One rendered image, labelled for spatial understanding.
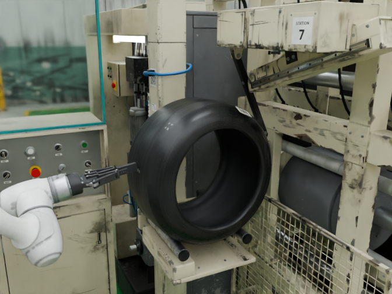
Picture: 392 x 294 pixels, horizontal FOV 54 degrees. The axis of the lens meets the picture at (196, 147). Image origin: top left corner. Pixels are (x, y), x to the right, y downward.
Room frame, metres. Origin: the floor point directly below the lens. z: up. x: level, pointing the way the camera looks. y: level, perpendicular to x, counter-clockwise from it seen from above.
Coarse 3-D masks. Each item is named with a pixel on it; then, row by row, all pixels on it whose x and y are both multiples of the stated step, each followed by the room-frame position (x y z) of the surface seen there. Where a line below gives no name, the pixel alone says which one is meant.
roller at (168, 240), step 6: (150, 222) 1.51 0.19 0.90; (156, 228) 1.45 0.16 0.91; (162, 234) 1.40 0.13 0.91; (168, 240) 1.35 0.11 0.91; (174, 240) 1.33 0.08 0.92; (174, 246) 1.30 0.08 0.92; (180, 246) 1.29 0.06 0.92; (174, 252) 1.28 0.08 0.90; (180, 252) 1.25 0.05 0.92; (186, 252) 1.26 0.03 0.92; (180, 258) 1.25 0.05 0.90; (186, 258) 1.26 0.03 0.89
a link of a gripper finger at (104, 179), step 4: (116, 172) 1.24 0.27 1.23; (104, 176) 1.22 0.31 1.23; (108, 176) 1.22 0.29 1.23; (112, 176) 1.23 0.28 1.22; (96, 180) 1.19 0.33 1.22; (100, 180) 1.20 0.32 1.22; (104, 180) 1.21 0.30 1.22; (108, 180) 1.22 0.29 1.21; (112, 180) 1.23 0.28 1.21; (100, 184) 1.20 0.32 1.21
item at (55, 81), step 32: (0, 0) 1.64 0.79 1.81; (32, 0) 1.70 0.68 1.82; (64, 0) 1.75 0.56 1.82; (96, 0) 1.81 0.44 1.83; (0, 32) 1.64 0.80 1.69; (32, 32) 1.69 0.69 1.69; (64, 32) 1.75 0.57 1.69; (96, 32) 1.81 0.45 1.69; (0, 64) 1.63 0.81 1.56; (32, 64) 1.68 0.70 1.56; (64, 64) 1.74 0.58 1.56; (96, 64) 1.80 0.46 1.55; (0, 96) 1.62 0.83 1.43; (32, 96) 1.68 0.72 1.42; (64, 96) 1.74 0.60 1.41; (96, 96) 1.80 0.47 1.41; (0, 128) 1.61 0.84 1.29; (32, 128) 1.67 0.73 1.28
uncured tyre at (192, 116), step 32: (160, 128) 1.31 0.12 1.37; (192, 128) 1.28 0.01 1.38; (224, 128) 1.66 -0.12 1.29; (256, 128) 1.42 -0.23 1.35; (128, 160) 1.38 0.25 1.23; (160, 160) 1.23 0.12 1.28; (224, 160) 1.66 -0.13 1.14; (256, 160) 1.57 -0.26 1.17; (160, 192) 1.21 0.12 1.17; (224, 192) 1.63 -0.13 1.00; (256, 192) 1.42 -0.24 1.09; (160, 224) 1.24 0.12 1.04; (192, 224) 1.27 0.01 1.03; (224, 224) 1.35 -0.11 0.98
